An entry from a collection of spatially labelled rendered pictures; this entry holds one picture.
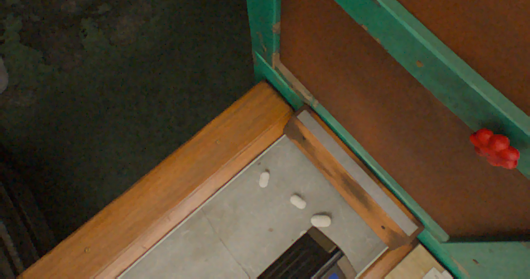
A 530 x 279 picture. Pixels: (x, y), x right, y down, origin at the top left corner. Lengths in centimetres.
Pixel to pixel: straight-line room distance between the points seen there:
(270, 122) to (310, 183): 15
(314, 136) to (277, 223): 20
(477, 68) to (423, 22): 6
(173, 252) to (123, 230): 10
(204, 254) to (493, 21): 68
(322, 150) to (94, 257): 47
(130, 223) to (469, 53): 69
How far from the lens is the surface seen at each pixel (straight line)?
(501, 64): 42
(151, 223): 91
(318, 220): 89
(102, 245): 94
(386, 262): 91
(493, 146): 44
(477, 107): 45
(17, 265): 148
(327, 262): 54
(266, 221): 91
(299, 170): 92
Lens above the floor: 165
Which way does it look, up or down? 75 degrees down
